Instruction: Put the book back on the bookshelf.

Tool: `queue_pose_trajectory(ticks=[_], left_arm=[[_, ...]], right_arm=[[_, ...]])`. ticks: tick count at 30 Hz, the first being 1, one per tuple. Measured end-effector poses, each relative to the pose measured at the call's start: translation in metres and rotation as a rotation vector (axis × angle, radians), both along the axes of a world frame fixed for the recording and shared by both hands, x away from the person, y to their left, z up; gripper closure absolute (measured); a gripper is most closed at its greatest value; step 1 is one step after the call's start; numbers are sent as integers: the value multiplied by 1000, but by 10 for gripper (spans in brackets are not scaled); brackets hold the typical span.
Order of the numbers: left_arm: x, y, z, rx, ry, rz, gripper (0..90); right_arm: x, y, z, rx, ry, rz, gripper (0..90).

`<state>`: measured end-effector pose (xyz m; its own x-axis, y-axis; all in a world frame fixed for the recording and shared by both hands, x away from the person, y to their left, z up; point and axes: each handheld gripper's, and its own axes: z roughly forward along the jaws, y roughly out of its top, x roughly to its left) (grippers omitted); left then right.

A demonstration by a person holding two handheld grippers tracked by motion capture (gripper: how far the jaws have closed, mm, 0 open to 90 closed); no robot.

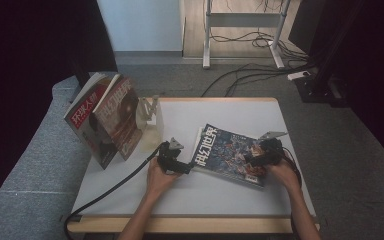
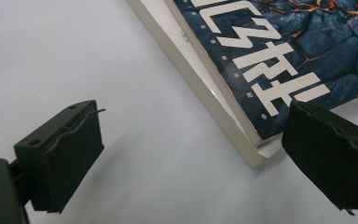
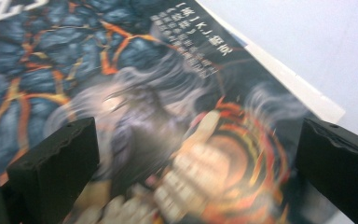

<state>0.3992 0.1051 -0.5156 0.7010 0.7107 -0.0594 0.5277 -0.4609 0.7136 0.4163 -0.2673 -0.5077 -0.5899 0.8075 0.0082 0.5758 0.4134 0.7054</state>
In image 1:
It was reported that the black curtain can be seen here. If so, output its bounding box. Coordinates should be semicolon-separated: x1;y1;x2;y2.
0;0;119;223
346;0;384;174

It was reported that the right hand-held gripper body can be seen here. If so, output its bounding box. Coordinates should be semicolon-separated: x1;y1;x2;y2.
257;130;289;167

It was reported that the portrait cover magazine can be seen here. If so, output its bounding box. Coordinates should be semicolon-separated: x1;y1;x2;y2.
63;72;119;170

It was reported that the white power strip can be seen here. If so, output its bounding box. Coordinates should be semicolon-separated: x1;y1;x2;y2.
287;70;312;82

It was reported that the person's left hand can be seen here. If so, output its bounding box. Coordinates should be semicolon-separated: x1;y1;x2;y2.
146;157;182;200

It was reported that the red-brown cover magazine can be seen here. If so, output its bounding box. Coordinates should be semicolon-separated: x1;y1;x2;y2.
93;73;144;162

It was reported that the black stand with base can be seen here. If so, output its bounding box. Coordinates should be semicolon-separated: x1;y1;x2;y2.
69;63;93;101
294;0;368;108

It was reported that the white metal desk frame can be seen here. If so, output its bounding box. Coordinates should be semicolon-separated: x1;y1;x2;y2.
202;0;291;70

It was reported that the thick black gripper cable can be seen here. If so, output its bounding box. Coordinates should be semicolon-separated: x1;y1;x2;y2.
63;141;168;240

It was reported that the tangle of black cables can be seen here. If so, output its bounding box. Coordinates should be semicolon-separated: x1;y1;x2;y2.
209;30;311;64

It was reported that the black floor cable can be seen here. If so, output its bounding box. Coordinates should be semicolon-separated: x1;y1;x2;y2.
200;62;316;98
224;69;293;98

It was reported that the dark blue cover magazine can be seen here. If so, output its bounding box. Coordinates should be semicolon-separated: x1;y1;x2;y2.
191;123;283;189

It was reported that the dark panel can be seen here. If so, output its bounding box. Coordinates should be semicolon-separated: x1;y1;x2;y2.
288;0;328;56

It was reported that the beige expandable book rack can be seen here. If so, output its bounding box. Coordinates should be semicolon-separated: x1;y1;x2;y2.
136;95;165;153

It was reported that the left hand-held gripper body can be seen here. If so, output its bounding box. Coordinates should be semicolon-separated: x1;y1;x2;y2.
156;137;185;175

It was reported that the person's right hand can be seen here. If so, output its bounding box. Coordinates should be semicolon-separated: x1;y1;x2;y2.
265;157;302;195

